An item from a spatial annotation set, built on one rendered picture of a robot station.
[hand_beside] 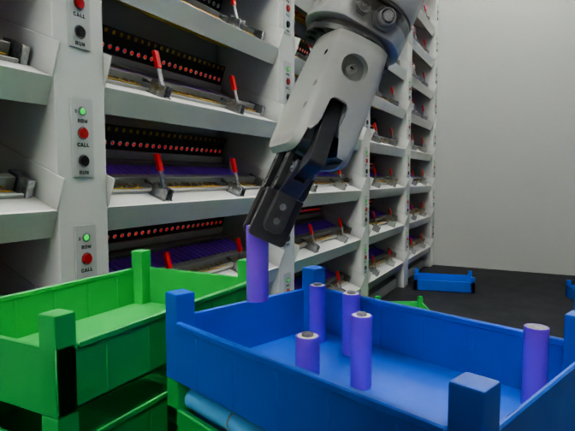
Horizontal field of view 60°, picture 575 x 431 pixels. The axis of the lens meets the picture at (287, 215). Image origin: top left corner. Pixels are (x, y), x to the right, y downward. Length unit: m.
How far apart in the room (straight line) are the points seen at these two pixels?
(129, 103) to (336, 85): 0.61
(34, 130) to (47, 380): 0.50
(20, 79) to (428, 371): 0.64
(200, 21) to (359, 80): 0.77
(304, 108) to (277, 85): 1.02
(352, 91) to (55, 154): 0.54
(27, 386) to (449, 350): 0.37
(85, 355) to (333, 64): 0.30
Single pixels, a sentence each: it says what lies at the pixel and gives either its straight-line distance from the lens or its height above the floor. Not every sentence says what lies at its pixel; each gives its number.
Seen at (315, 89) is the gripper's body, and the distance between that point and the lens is 0.38.
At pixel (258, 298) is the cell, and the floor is 0.49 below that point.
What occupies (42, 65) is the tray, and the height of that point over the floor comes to 0.75.
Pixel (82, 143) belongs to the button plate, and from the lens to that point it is 0.85.
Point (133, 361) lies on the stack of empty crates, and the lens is 0.49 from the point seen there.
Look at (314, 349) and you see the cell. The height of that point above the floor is 0.46.
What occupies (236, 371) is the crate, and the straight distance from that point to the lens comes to 0.40.
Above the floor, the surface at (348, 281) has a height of 0.16.
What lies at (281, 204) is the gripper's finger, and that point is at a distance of 0.39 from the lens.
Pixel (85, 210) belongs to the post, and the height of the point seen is 0.53.
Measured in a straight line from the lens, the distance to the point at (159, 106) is 0.99.
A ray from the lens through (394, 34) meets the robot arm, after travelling 0.42.
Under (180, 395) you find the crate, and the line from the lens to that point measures 0.49.
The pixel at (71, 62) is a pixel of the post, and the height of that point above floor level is 0.76.
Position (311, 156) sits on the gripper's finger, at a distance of 0.36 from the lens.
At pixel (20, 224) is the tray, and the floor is 0.52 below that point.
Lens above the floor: 0.58
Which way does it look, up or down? 4 degrees down
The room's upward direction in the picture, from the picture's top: straight up
